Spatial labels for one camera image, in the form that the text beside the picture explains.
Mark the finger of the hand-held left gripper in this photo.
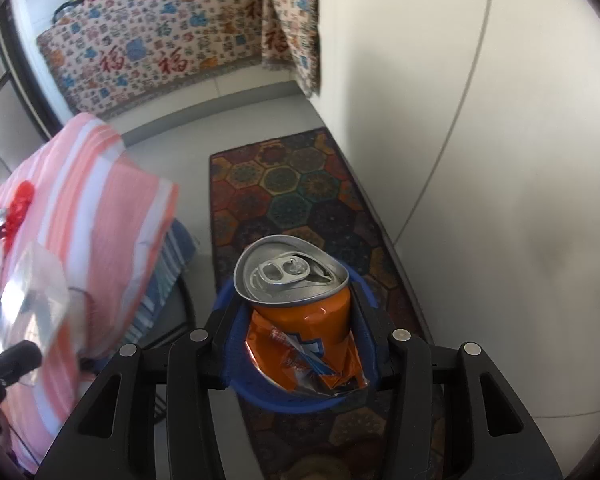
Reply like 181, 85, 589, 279
0, 341, 44, 386

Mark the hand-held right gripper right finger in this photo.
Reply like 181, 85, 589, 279
350, 285, 563, 480

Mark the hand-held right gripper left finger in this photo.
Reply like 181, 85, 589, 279
32, 305, 246, 480

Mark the blue round bin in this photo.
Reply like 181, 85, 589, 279
214, 262, 383, 413

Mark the crushed orange drink can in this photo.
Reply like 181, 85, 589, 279
233, 235, 371, 396

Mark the red cellophane wrapper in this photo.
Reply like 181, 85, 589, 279
2, 180, 36, 241

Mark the clear plastic wrapper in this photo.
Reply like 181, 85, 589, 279
0, 240, 71, 356

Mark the blue striped cloth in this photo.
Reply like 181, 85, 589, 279
125, 217, 201, 341

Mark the pink striped tablecloth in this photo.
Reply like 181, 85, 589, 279
0, 112, 181, 476

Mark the hexagon patterned rug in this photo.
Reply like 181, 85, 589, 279
209, 127, 446, 480

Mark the grey refrigerator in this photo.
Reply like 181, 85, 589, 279
0, 5, 68, 181

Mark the patterned cloth covered furniture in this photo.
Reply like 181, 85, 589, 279
35, 0, 271, 116

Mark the narrow printed blanket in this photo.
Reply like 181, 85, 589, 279
260, 0, 323, 98

